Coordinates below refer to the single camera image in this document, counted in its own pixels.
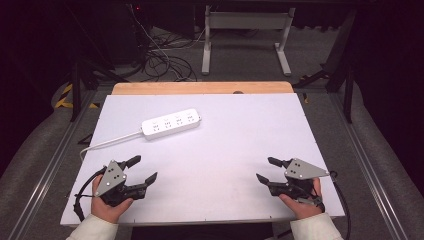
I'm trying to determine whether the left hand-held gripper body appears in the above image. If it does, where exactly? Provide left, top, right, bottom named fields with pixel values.
left=94, top=160, right=135, bottom=207

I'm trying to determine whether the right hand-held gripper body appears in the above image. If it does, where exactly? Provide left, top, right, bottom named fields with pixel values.
left=283, top=158, right=331, bottom=205

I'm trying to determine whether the person's left hand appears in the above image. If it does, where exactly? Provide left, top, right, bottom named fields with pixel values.
left=90, top=175, right=135, bottom=224

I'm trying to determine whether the person's right hand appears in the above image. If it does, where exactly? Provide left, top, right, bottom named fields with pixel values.
left=278, top=177, right=325, bottom=221

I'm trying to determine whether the white power strip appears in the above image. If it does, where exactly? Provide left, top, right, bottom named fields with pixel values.
left=140, top=108, right=203, bottom=141

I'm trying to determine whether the white work board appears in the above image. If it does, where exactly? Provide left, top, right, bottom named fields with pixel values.
left=59, top=92, right=346, bottom=228

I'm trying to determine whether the black metal stand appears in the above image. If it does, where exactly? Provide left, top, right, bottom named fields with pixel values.
left=67, top=55, right=132, bottom=123
left=292, top=9, right=358, bottom=125

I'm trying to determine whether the yellow black hazard tape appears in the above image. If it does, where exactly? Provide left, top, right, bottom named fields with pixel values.
left=54, top=82, right=101, bottom=110

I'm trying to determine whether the white power strip cable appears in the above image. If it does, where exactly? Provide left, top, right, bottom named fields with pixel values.
left=79, top=130, right=144, bottom=162

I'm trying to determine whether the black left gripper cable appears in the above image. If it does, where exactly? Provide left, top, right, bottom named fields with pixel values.
left=72, top=166, right=108, bottom=223

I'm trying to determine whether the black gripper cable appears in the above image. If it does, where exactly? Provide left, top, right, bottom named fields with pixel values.
left=72, top=166, right=108, bottom=223
left=328, top=170, right=353, bottom=240

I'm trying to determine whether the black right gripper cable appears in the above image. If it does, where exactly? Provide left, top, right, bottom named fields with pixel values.
left=328, top=170, right=353, bottom=240

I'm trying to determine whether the aluminium floor rail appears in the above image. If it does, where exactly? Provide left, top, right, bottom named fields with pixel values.
left=327, top=92, right=410, bottom=240
left=5, top=89, right=98, bottom=240

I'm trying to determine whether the tangle of floor cables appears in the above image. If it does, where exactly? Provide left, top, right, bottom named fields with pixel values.
left=128, top=3, right=208, bottom=83

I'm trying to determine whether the white metal desk frame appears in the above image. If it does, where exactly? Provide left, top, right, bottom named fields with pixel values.
left=201, top=4, right=297, bottom=77

